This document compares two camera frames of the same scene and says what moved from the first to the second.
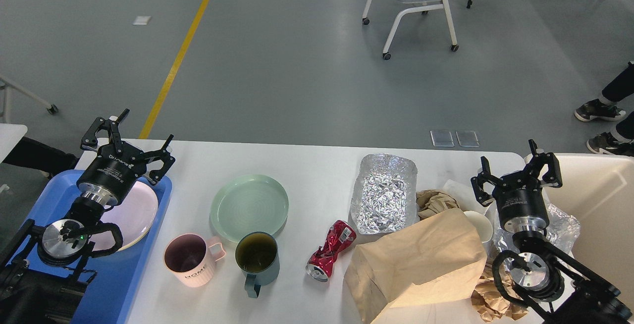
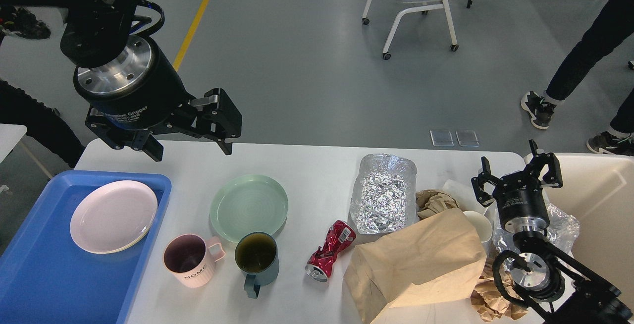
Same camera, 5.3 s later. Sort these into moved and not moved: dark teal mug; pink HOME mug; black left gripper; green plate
Moved: black left gripper
Not moved: green plate; pink HOME mug; dark teal mug
